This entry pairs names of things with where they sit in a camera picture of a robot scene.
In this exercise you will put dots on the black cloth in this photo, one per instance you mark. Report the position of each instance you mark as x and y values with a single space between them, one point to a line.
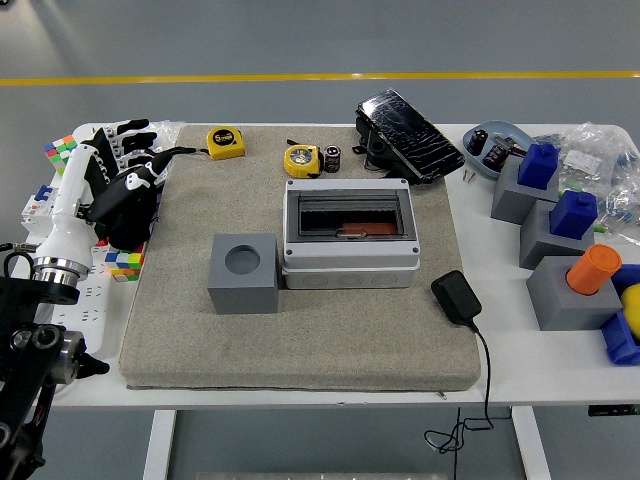
130 225

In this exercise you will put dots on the orange cylinder battery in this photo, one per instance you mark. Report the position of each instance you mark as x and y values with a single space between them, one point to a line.
592 272
375 229

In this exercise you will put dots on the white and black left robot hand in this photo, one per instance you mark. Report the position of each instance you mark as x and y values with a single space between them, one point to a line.
70 220

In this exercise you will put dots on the yellow tape measure square label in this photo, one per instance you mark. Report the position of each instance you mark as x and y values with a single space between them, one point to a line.
225 142

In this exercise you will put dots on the grey electrical box with clear lid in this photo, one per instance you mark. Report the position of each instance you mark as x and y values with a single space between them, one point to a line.
350 260

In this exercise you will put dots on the white power strip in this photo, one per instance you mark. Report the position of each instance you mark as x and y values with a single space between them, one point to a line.
95 320

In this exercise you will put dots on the white table leg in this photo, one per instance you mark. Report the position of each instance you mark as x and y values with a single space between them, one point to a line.
160 445
532 445

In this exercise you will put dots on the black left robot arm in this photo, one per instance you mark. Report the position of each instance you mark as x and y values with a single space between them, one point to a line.
30 370

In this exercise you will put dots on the grey block with round hole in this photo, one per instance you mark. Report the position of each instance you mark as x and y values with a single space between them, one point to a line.
245 295

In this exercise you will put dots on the grey-brown mat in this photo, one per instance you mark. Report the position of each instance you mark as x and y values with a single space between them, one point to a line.
325 340

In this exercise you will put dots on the black table control panel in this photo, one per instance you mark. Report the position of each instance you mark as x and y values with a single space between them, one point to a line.
612 411

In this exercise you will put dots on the blue-grey tray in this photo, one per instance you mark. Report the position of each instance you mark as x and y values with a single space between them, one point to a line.
517 134

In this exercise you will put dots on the yellow round object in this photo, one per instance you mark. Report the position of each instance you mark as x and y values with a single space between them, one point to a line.
632 310

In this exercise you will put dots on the blue square battery block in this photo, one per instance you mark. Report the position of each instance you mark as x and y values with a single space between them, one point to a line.
572 217
537 167

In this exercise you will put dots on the clear plastic bag blue parts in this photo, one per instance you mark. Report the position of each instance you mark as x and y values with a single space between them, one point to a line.
625 195

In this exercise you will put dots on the black power adapter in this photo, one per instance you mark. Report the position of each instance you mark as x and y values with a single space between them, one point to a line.
455 297

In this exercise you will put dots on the black case with glossy lid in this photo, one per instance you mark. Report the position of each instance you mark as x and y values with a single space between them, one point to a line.
410 135

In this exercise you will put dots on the yellow tape measure round label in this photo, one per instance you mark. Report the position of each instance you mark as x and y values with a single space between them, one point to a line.
302 161

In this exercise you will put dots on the white circuit breaker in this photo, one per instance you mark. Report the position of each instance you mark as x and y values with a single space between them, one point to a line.
37 210

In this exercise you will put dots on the clear plastic bag dark parts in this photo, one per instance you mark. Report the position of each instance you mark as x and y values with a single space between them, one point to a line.
167 132

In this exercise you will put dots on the colourful puzzle cube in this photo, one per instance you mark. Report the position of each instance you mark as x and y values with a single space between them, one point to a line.
125 262
57 152

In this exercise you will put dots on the blue plastic bin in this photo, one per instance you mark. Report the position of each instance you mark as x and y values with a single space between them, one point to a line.
620 345

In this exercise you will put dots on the black capacitor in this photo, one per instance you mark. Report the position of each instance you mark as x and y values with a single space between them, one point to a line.
332 159
478 142
495 154

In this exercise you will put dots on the clear plastic bag white label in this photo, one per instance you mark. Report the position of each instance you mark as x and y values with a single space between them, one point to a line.
585 160

